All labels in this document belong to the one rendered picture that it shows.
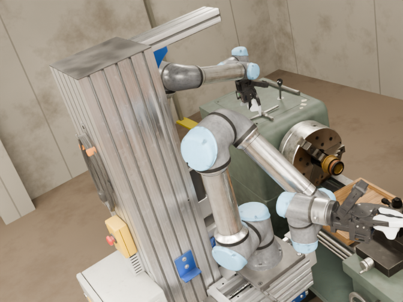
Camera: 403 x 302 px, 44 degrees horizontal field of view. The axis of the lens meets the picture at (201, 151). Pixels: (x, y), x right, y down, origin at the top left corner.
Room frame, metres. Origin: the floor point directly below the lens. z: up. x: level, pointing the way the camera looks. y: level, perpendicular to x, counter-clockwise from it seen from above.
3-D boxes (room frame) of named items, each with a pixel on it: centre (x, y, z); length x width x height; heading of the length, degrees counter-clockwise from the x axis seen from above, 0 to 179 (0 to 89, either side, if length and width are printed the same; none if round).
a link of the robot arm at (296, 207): (1.13, -0.22, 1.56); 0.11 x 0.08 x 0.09; 48
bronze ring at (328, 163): (1.97, -0.58, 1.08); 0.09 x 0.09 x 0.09; 20
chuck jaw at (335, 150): (2.07, -0.64, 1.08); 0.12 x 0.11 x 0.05; 110
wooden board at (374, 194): (1.85, -0.63, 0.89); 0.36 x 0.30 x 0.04; 110
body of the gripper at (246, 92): (2.31, -0.30, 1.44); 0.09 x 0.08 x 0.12; 110
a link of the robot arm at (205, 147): (1.30, -0.02, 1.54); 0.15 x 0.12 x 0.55; 138
